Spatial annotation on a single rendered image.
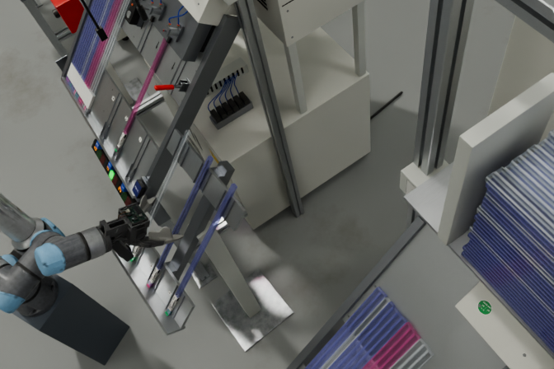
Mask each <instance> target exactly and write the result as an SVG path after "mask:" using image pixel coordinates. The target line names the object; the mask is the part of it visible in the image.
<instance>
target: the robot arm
mask: <svg viewBox="0 0 554 369"><path fill-rule="evenodd" d="M156 199H157V198H156V197H154V198H151V199H147V196H146V195H144V196H143V197H142V199H141V202H140V205H138V203H132V204H130V205H128V206H125V207H122V208H119V210H118V218H117V219H115V220H112V221H109V222H106V220H102V221H100V224H99V226H97V227H91V228H88V229H86V230H84V231H80V232H77V233H74V234H72V235H70V236H65V235H64V234H63V233H62V232H61V231H60V230H59V229H58V228H57V227H56V226H55V225H54V224H53V223H52V222H51V221H50V220H48V219H47V218H45V217H42V218H41V219H39V218H38V217H29V216H28V215H27V214H26V213H24V212H23V211H22V210H20V209H19V208H18V207H17V206H16V205H15V204H14V203H12V202H11V201H10V200H9V199H7V198H6V197H5V196H4V195H2V194H1V193H0V231H1V232H2V233H3V234H5V235H6V236H8V237H9V238H11V239H12V246H13V247H14V248H15V249H14V250H13V251H12V252H11V253H10V254H9V255H3V256H0V310H1V311H4V312H6V313H8V314H11V313H13V312H14V311H15V310H17V311H18V312H19V313H21V314H22V315H24V316H27V317H36V316H39V315H43V314H44V313H45V312H46V311H48V310H49V309H50V308H51V307H52V306H53V304H54V303H55V301H56V299H57V296H58V293H59V287H58V284H57V282H56V281H55V279H54V278H53V277H51V276H50V275H53V274H56V273H62V272H63V271H64V270H67V269H70V268H72V267H74V266H77V265H79V264H82V263H85V262H87V261H89V260H92V259H95V258H98V257H100V256H102V255H104V254H105V253H107V252H110V251H112V250H114V251H115V252H116V253H117V254H118V256H119V257H120V258H123V259H124V260H125V261H126V262H128V261H130V260H131V259H132V258H133V257H134V255H133V254H132V251H131V248H130V247H129V246H130V245H133V246H142V247H145V248H153V247H157V246H161V245H165V244H169V243H172V242H174V241H178V240H179V239H181V238H183V237H184V235H181V234H175V235H172V232H171V228H170V227H163V228H162V229H161V230H160V231H150V232H149V233H148V236H149V237H148V236H145V235H147V228H148V227H149V224H150V220H148V217H147V216H146V214H145V213H146V212H147V211H148V210H149V208H150V207H152V206H153V205H154V203H155V201H156ZM130 206H131V207H130ZM126 244H127V245H126Z"/></svg>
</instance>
